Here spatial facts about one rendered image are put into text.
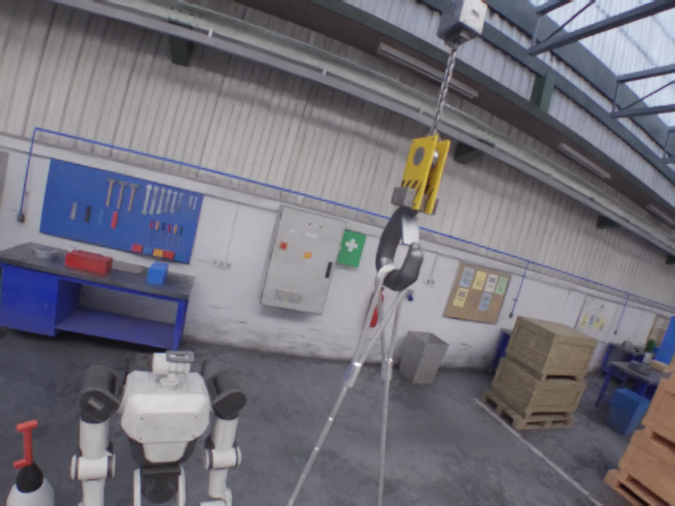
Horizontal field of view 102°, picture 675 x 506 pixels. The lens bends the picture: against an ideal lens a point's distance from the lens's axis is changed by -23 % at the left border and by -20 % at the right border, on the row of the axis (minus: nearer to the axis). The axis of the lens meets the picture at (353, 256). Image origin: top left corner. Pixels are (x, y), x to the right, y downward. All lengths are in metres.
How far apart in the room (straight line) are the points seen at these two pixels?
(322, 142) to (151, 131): 2.04
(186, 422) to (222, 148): 3.55
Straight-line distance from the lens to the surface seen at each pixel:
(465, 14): 0.54
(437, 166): 0.47
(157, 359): 1.16
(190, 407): 1.20
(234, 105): 4.42
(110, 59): 4.74
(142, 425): 1.21
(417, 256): 0.44
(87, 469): 1.38
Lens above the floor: 2.03
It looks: 6 degrees down
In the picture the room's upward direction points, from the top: 15 degrees clockwise
